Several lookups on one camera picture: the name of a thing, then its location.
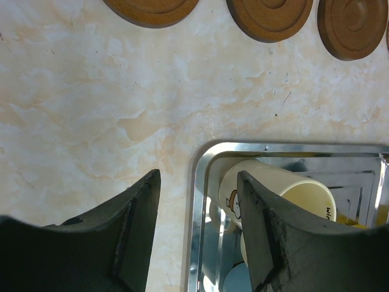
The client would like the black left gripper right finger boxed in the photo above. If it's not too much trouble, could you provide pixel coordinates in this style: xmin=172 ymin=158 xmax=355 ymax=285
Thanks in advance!
xmin=237 ymin=171 xmax=388 ymax=291

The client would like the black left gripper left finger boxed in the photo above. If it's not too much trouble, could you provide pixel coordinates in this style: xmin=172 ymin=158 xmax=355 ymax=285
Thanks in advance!
xmin=1 ymin=169 xmax=160 ymax=291

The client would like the reddish brown wooden coaster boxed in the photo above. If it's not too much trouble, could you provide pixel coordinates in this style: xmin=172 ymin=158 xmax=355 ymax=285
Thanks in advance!
xmin=317 ymin=0 xmax=388 ymax=61

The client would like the dark brown wooden coaster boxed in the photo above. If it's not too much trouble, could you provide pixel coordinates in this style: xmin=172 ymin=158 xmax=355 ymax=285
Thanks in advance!
xmin=103 ymin=0 xmax=199 ymax=29

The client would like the cream cartoon mug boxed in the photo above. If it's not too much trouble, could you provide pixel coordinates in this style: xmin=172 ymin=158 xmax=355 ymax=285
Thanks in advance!
xmin=218 ymin=158 xmax=337 ymax=232

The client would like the yellow mug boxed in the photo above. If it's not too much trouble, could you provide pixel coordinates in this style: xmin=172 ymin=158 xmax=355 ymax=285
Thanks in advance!
xmin=336 ymin=214 xmax=368 ymax=229

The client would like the stainless steel tray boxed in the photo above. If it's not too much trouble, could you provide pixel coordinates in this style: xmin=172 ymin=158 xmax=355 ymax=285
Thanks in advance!
xmin=184 ymin=142 xmax=388 ymax=291

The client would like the white mug blue handle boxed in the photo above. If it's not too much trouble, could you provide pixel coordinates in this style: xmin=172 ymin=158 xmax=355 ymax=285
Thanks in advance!
xmin=222 ymin=235 xmax=252 ymax=292

